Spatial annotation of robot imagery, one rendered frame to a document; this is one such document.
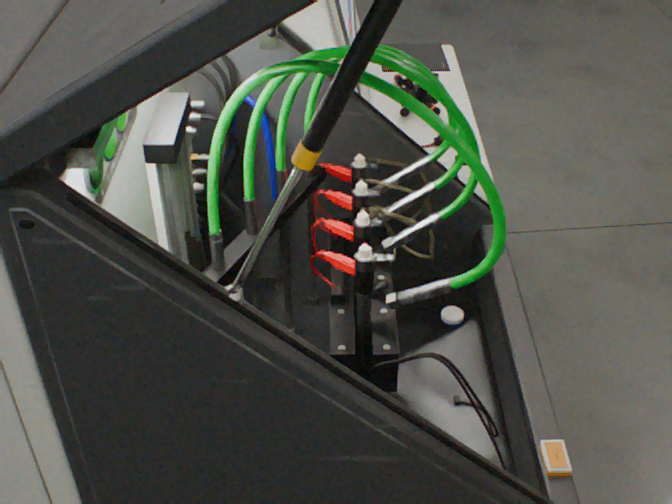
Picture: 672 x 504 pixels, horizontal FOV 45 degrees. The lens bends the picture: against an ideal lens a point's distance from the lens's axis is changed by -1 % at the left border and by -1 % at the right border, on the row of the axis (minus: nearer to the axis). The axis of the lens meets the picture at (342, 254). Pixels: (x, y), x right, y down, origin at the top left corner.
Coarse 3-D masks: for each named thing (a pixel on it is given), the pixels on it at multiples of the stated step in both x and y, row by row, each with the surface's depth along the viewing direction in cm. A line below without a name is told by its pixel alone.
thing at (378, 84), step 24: (264, 72) 91; (288, 72) 90; (312, 72) 89; (336, 72) 87; (240, 96) 94; (408, 96) 86; (432, 120) 86; (216, 144) 100; (456, 144) 86; (216, 168) 102; (480, 168) 87; (216, 192) 105; (216, 216) 107; (504, 216) 90; (216, 240) 109; (504, 240) 91; (480, 264) 95; (456, 288) 98
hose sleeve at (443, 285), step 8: (440, 280) 99; (448, 280) 98; (416, 288) 101; (424, 288) 100; (432, 288) 99; (440, 288) 98; (448, 288) 98; (400, 296) 102; (408, 296) 101; (416, 296) 100; (424, 296) 100; (432, 296) 100; (400, 304) 102
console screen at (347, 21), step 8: (336, 0) 140; (344, 0) 157; (352, 0) 181; (344, 8) 152; (352, 8) 175; (344, 16) 148; (352, 16) 169; (344, 24) 145; (352, 24) 165; (344, 32) 144; (352, 32) 160; (344, 40) 144; (352, 40) 155; (360, 88) 153
